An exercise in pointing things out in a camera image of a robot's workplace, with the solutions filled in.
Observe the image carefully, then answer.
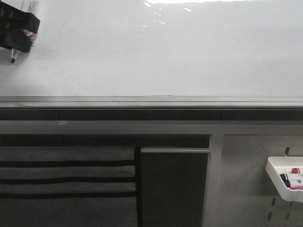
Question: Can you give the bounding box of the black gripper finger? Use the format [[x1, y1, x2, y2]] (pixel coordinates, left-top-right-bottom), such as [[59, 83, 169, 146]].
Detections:
[[0, 29, 33, 52], [0, 2, 40, 34]]

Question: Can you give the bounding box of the white plastic marker tray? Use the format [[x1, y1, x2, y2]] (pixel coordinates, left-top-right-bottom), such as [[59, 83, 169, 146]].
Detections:
[[266, 157, 303, 202]]

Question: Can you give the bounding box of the red capped marker in tray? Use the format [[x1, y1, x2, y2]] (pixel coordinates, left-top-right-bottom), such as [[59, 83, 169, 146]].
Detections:
[[291, 167, 303, 174]]

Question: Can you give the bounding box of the white whiteboard with aluminium frame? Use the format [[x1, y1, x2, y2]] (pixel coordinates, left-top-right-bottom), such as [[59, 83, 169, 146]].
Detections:
[[0, 0, 303, 109]]

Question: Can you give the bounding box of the grey striped drawer front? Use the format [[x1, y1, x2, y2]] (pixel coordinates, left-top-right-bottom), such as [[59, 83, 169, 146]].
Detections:
[[0, 147, 142, 227]]

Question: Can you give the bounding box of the grey cabinet door panel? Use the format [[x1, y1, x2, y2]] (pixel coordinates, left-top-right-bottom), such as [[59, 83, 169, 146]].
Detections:
[[141, 148, 208, 227]]

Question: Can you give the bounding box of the black capped marker in tray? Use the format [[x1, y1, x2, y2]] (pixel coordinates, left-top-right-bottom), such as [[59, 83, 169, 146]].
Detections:
[[280, 173, 303, 188]]

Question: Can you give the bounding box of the white taped whiteboard marker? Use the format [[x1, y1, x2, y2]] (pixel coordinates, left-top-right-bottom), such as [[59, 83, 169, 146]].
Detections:
[[11, 29, 37, 63]]

